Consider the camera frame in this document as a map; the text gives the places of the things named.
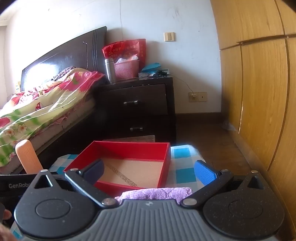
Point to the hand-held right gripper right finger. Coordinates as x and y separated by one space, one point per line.
204 172

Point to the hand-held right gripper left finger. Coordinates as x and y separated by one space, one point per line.
93 172

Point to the red cardboard box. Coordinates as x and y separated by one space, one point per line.
129 150

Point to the purple knitted towel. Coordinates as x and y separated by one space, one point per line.
157 193

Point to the person's left hand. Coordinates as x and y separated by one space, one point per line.
5 214

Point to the blue white checkered cloth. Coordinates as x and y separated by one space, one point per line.
182 173

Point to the orange plastic cylinder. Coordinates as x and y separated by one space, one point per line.
29 157

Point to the brown cardboard board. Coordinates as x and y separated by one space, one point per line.
138 138

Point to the dark wooden nightstand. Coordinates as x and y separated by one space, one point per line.
138 120

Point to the dark nightstand drawer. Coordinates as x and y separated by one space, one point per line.
152 125
148 97

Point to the floral quilt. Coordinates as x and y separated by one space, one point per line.
46 104

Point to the steel thermos bottle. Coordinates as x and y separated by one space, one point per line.
110 71

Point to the pink plastic basket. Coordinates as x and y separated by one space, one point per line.
127 70

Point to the light wooden wardrobe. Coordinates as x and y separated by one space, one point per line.
266 81

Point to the blue paper sheet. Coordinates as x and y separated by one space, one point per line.
151 66

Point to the red plastic bag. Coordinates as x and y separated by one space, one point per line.
124 49

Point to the beige wall socket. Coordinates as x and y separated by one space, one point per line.
197 96

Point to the beige light switch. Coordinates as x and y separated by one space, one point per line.
169 36

